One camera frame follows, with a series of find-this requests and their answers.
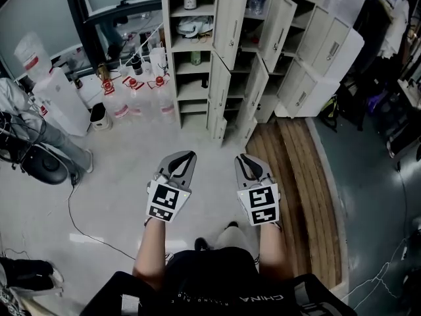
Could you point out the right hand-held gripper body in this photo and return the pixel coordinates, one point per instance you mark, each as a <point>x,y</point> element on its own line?
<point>263,197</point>

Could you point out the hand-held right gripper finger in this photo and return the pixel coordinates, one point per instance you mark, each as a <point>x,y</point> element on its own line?
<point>265,171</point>
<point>239,173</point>

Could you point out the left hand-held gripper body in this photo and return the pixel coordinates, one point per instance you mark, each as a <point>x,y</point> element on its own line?
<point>164,196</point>

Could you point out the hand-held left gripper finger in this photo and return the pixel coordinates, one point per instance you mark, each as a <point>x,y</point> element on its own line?
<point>192,173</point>
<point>163,166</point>

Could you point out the white metal locker cabinet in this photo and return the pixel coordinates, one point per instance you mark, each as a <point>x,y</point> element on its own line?
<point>189,69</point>

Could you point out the cabinet door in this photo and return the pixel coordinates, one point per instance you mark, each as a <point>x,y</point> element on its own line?
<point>230,21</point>

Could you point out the person's right forearm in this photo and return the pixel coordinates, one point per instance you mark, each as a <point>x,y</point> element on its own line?
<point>273,252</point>

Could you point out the person's left forearm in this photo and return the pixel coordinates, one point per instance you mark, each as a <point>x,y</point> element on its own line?
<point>149,252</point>

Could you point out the wooden slat platform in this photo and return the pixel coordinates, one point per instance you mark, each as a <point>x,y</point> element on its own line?
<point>296,193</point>

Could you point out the person's right black shoe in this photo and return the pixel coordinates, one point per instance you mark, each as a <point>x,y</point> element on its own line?
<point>233,224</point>

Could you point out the person's black shoe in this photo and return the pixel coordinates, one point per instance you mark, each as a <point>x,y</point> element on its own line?
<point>233,224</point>
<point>200,244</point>

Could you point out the person's right leg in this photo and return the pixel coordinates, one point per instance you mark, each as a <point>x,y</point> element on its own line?
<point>232,239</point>

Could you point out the person's left black shoe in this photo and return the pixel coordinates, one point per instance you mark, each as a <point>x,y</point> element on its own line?
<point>200,244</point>

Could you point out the small white waste bin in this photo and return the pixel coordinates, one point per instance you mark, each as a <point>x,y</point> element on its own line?
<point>100,118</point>

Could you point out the yellow black bag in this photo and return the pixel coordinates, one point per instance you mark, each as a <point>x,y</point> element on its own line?
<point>330,110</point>

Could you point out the small black object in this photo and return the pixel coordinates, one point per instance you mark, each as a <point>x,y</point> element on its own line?
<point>204,83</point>

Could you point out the person's black shirt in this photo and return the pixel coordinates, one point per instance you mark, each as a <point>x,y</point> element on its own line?
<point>210,281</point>

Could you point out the small black bottle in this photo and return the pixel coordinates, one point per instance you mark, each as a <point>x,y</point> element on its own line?
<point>137,66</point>

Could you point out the white paper bag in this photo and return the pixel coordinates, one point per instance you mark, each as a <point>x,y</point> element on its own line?
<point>158,59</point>

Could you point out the golden jar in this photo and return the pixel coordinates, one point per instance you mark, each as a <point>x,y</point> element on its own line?
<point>103,71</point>

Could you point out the small green jar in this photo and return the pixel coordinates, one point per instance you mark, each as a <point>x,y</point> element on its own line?
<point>195,58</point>

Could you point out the black round device on stand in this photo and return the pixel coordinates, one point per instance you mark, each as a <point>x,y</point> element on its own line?
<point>44,165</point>

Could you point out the brown glass bottle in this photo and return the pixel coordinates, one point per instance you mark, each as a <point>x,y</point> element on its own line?
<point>78,82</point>

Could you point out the white water dispenser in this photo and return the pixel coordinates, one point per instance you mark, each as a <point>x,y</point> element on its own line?
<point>62,100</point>

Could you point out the purple bag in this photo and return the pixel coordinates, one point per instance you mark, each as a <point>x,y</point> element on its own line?
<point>378,102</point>

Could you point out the red capped bottle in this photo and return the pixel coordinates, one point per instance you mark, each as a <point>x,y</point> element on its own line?
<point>254,39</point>

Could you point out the white cloth bundle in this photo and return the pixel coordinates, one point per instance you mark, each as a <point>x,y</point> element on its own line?
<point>194,26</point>

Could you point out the blue tinted water bottle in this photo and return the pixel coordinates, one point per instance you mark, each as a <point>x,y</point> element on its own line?
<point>256,2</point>

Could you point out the clear water jug red label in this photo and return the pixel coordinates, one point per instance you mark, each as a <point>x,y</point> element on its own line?
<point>31,58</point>

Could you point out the rack of hanging coats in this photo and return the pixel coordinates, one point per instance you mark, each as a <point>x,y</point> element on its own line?
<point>371,28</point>

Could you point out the black framed window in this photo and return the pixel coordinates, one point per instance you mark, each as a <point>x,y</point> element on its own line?
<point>75,5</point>

